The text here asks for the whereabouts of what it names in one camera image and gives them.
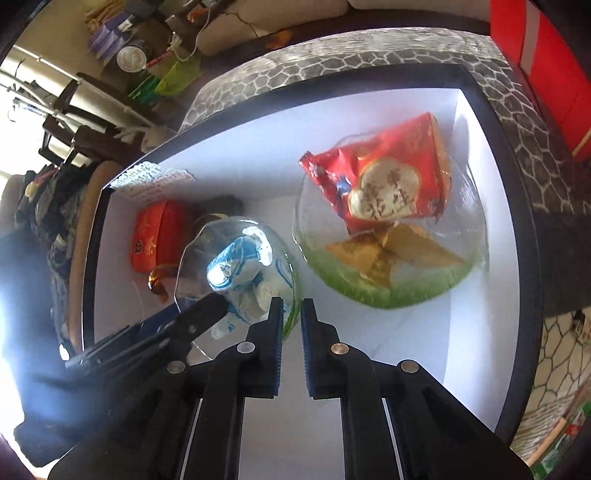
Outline grey stone-patterned cloth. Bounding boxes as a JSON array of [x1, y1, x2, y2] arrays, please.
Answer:
[[178, 28, 591, 467]]

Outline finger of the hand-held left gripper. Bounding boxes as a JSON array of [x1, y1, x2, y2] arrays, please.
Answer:
[[60, 293, 230, 370]]

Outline blue and white snack packet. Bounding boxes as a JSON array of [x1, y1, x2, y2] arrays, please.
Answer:
[[225, 276, 279, 325], [206, 226, 273, 295]]

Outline black tray with white lining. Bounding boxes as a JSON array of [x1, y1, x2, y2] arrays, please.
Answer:
[[81, 62, 543, 450]]

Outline small clear glass bowl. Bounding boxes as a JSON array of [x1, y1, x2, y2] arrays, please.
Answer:
[[175, 216, 301, 361]]

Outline green lettered paper sticker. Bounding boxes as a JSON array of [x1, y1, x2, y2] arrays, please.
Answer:
[[110, 161, 193, 191]]

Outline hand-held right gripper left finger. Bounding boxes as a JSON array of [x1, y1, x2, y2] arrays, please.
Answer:
[[46, 296, 284, 480]]

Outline red and white box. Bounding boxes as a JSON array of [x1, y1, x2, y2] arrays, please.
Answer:
[[489, 0, 591, 162]]

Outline purple box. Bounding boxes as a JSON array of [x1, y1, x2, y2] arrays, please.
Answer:
[[88, 14, 140, 62]]

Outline red tea box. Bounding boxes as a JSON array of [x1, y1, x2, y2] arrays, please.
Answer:
[[130, 200, 195, 273]]

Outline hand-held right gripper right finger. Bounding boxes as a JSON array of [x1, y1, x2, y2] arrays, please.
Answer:
[[300, 298, 527, 480]]

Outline red snack packet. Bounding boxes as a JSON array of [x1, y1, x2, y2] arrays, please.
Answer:
[[299, 112, 451, 232]]

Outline dark wooden chair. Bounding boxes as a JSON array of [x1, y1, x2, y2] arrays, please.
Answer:
[[37, 71, 154, 168]]

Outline green printed bag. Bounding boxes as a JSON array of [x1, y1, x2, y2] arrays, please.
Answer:
[[531, 406, 588, 480]]

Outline gold snack packet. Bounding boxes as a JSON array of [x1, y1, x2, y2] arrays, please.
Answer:
[[383, 224, 468, 269], [325, 231, 403, 288]]

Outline beige sofa cushion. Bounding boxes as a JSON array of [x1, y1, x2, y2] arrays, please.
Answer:
[[198, 0, 490, 58]]

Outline green-rimmed glass bowl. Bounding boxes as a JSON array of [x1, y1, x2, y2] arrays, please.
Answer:
[[293, 131, 488, 310]]

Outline round tin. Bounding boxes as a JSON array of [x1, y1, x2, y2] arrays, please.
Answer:
[[116, 39, 149, 73]]

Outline pile of dark clothes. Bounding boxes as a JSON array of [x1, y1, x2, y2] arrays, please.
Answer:
[[0, 161, 94, 324]]

